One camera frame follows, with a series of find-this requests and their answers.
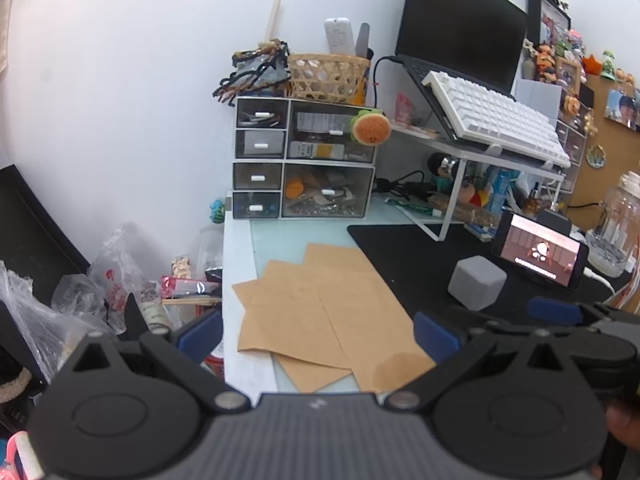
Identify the brown patterned hair claw clip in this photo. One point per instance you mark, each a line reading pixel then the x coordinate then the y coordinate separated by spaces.
pixel 262 52

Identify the clear plastic bottle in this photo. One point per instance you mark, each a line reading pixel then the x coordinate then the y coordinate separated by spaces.
pixel 209 252

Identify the black picture frame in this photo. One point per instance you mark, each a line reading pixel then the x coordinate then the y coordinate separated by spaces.
pixel 549 17

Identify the white remote control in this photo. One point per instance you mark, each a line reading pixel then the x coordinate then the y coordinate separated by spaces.
pixel 339 35

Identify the grey flat stick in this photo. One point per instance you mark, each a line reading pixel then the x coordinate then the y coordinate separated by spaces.
pixel 363 40

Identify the row of small figurines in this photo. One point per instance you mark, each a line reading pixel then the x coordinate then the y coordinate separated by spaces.
pixel 575 55

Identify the red printed plastic bag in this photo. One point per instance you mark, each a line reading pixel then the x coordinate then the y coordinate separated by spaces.
pixel 117 280

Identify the clear mini drawer organizer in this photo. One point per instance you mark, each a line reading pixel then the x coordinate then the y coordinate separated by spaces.
pixel 572 152

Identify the white desk riser shelf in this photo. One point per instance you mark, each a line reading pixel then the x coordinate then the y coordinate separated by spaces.
pixel 450 147

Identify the pink packet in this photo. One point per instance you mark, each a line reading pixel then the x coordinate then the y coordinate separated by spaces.
pixel 190 286

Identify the blue white eraser packs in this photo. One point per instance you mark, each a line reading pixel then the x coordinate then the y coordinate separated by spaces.
pixel 481 232

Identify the black laptop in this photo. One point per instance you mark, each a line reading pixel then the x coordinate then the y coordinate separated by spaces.
pixel 460 15

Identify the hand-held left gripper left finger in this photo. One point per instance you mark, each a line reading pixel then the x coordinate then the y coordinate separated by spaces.
pixel 200 336

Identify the pinned photo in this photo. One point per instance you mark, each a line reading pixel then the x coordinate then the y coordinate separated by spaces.
pixel 622 110

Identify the small teal toy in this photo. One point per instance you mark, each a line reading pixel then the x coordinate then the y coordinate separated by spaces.
pixel 217 211

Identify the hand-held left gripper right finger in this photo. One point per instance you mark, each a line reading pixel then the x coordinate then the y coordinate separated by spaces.
pixel 436 339

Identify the black smartphone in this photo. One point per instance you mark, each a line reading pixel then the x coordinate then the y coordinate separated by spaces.
pixel 540 252

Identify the yellow cartoon cup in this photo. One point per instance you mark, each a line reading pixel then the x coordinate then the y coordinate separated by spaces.
pixel 362 87

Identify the wooden stick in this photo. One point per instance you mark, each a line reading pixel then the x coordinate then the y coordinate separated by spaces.
pixel 272 17

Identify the round red yellow doll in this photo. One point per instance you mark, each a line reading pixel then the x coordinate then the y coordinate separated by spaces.
pixel 475 194

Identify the hamburger plush toy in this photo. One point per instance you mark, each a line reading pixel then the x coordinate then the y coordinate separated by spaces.
pixel 370 127

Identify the woven bamboo basket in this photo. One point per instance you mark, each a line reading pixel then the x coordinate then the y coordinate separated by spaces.
pixel 325 80

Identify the small clear drawer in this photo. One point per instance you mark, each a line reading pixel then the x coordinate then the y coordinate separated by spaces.
pixel 257 176
pixel 256 206
pixel 262 112
pixel 260 145

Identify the blue white carton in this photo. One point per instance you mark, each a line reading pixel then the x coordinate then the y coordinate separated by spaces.
pixel 502 187

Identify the person's right hand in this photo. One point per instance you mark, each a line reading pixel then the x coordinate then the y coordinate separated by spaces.
pixel 624 422

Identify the clear plastic bag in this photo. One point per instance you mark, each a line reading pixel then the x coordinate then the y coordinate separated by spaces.
pixel 30 330

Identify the white yellow box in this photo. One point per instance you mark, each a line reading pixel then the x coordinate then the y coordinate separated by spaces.
pixel 320 150

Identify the white card sheet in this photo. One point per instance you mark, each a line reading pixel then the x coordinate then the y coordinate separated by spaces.
pixel 537 97

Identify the brown dropper bottle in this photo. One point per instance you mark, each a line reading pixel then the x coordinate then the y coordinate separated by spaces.
pixel 532 200

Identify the green white toothpaste tube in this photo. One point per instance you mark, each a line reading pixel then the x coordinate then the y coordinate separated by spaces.
pixel 412 206

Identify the black hair claw clip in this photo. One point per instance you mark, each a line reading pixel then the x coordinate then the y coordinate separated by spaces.
pixel 235 87

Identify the grey cube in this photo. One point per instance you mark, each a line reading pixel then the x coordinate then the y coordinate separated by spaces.
pixel 475 282

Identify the white printed paper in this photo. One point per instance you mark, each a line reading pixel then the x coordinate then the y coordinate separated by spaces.
pixel 320 121

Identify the small wooden photo frame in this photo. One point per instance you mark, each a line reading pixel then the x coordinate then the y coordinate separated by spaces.
pixel 567 76

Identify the black desk mat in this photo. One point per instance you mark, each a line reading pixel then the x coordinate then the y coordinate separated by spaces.
pixel 415 260

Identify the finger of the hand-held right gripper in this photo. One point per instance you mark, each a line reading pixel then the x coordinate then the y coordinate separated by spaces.
pixel 554 311

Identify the red snack packet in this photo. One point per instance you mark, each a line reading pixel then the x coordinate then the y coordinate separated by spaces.
pixel 407 107

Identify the white label bottle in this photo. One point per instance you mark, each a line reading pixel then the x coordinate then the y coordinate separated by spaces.
pixel 154 305

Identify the black haired teal figurine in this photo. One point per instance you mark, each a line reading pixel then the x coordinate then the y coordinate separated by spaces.
pixel 442 172

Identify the white keyboard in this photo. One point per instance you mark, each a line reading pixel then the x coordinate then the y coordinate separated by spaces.
pixel 500 110

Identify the large clear drawer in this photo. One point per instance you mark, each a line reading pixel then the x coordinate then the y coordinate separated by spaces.
pixel 327 192
pixel 330 130

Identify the black panel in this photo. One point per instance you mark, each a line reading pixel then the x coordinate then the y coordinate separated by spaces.
pixel 30 230

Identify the white drawer cabinet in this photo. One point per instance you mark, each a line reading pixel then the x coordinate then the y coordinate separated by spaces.
pixel 287 132
pixel 281 190

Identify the red can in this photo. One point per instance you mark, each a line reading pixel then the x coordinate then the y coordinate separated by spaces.
pixel 216 364

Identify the pink plastic item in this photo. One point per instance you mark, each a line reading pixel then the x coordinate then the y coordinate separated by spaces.
pixel 20 455

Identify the cork board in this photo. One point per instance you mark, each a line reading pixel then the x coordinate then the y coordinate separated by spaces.
pixel 595 110

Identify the clear glass jar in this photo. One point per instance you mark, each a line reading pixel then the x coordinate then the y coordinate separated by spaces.
pixel 617 220

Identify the oat grain packet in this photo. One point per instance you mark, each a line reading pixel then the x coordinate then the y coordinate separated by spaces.
pixel 450 202

